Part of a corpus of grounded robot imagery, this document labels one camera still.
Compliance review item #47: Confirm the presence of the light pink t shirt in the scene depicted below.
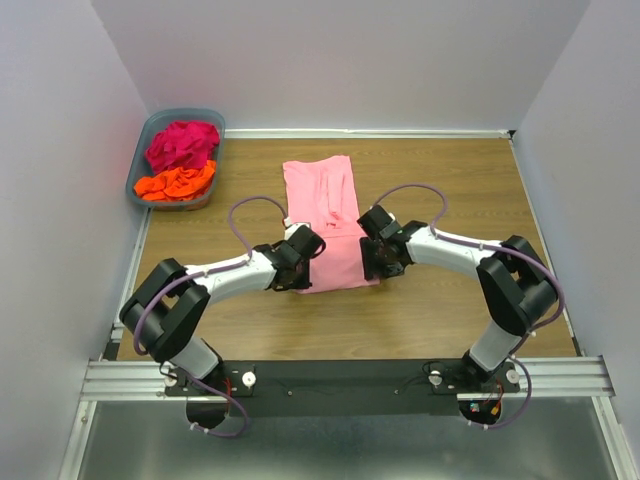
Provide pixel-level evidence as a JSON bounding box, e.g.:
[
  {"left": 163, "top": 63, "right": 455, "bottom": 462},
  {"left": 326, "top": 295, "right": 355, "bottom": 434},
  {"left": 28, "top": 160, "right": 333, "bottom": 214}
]
[{"left": 283, "top": 155, "right": 379, "bottom": 294}]

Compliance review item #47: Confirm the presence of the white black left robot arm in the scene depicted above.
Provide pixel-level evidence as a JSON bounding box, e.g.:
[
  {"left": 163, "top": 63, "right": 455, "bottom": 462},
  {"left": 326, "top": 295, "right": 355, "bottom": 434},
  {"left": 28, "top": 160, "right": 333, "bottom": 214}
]
[{"left": 119, "top": 223, "right": 326, "bottom": 381}]

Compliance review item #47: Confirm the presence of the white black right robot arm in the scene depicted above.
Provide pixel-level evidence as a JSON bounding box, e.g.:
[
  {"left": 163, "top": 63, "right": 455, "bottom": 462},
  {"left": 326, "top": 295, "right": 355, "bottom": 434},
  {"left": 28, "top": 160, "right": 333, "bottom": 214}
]
[{"left": 357, "top": 205, "right": 565, "bottom": 383}]

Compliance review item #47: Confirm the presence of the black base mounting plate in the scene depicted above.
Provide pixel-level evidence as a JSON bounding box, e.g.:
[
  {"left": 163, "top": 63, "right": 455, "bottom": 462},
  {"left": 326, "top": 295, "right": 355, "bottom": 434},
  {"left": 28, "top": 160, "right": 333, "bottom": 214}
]
[{"left": 164, "top": 359, "right": 521, "bottom": 428}]

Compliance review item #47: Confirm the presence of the orange t shirt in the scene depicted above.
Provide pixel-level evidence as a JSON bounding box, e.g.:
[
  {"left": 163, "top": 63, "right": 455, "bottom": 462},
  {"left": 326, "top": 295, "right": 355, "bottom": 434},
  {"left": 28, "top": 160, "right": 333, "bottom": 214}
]
[{"left": 133, "top": 160, "right": 217, "bottom": 203}]

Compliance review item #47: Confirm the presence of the grey plastic laundry basin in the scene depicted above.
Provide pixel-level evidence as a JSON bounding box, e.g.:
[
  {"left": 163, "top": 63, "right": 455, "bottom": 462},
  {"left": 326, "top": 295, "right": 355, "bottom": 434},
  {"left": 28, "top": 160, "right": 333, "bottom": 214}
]
[{"left": 125, "top": 108, "right": 226, "bottom": 212}]

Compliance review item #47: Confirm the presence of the magenta t shirt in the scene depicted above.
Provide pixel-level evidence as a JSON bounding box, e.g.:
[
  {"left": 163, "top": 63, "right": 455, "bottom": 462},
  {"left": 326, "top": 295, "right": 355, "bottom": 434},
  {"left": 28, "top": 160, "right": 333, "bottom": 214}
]
[{"left": 145, "top": 121, "right": 220, "bottom": 174}]

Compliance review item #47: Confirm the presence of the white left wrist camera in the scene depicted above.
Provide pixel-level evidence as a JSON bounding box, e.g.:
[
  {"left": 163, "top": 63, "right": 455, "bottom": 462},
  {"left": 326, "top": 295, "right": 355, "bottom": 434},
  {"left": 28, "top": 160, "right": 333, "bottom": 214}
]
[{"left": 282, "top": 216, "right": 311, "bottom": 240}]

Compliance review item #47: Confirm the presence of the aluminium extrusion rail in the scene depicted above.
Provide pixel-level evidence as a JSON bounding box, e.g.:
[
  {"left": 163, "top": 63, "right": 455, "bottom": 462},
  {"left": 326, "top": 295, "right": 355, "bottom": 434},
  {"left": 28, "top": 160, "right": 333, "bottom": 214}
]
[{"left": 81, "top": 357, "right": 615, "bottom": 401}]

